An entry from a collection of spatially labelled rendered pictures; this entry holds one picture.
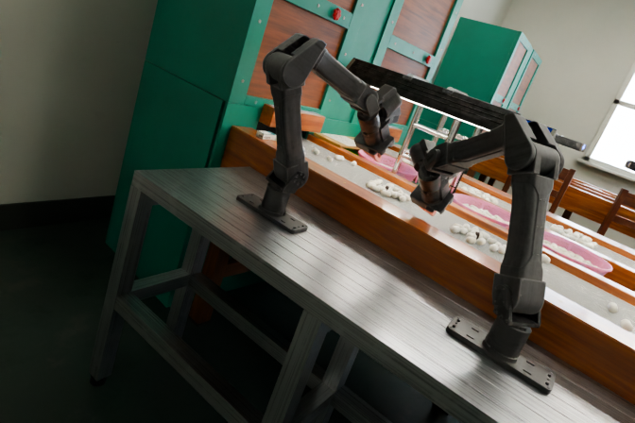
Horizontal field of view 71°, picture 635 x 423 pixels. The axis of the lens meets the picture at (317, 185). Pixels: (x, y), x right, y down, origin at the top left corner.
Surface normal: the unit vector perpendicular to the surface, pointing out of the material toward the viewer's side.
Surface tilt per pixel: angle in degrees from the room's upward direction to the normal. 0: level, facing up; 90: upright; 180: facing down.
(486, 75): 90
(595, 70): 90
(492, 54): 90
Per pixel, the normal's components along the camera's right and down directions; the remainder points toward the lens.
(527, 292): 0.41, -0.03
